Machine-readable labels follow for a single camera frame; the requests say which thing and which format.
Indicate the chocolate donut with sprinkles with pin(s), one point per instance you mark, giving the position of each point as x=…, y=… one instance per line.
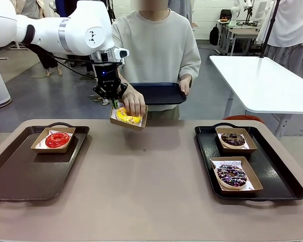
x=226, y=141

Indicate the person's left hand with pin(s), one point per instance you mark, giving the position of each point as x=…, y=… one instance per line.
x=184, y=85

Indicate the yellow donut with sprinkles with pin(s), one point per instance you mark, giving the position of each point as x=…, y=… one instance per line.
x=121, y=116

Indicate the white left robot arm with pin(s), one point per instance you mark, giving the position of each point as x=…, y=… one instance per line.
x=73, y=27

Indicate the small white background robot arm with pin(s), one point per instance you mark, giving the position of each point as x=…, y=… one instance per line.
x=234, y=11

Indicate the orange round stool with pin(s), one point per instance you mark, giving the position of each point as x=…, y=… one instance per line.
x=242, y=118

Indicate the purple iced donut with sprinkles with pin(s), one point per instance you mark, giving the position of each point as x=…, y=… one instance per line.
x=222, y=179

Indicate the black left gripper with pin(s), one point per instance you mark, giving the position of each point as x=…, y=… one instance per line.
x=107, y=78

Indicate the dark rectangular serving tray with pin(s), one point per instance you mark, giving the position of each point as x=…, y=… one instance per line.
x=156, y=94

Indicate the black backpack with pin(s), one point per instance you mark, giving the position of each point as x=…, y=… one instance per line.
x=214, y=35

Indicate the person in white shirt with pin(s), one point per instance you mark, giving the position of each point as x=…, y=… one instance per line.
x=293, y=22

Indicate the person's right hand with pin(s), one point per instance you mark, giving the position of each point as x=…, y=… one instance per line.
x=133, y=100

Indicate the large white table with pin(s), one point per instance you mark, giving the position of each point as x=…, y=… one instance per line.
x=242, y=73

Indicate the kraft cardboard donut box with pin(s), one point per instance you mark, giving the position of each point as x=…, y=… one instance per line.
x=242, y=191
x=50, y=150
x=126, y=126
x=238, y=150

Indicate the person in grey sweater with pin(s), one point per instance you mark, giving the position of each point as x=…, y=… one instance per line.
x=156, y=45

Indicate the grey hanging garment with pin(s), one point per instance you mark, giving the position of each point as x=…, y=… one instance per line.
x=187, y=12

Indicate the red glazed donut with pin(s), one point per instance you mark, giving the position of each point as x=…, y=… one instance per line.
x=50, y=142

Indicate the person's left forearm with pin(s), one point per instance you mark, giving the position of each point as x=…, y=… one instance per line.
x=192, y=65

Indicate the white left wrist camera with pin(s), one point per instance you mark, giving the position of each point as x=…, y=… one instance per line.
x=122, y=53

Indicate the black stand pole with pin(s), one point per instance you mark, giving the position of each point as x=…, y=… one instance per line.
x=269, y=32

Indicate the black office chair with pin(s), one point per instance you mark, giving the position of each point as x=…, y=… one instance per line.
x=225, y=14

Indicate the grey workbench table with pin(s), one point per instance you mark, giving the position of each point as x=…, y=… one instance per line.
x=242, y=32

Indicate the beige hanging garment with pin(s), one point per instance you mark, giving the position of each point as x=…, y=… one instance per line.
x=19, y=6

